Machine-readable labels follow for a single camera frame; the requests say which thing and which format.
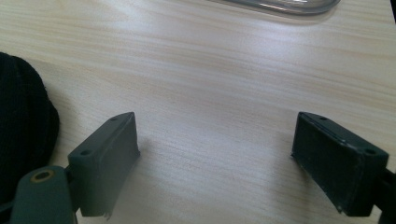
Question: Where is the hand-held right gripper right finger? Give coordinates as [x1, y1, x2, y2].
[290, 111, 390, 217]

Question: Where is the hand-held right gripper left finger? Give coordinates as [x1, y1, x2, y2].
[66, 111, 141, 220]

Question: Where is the black ribbed sock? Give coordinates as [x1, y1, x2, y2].
[0, 51, 61, 206]

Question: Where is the clear plastic container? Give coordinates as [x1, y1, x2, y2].
[214, 0, 342, 17]

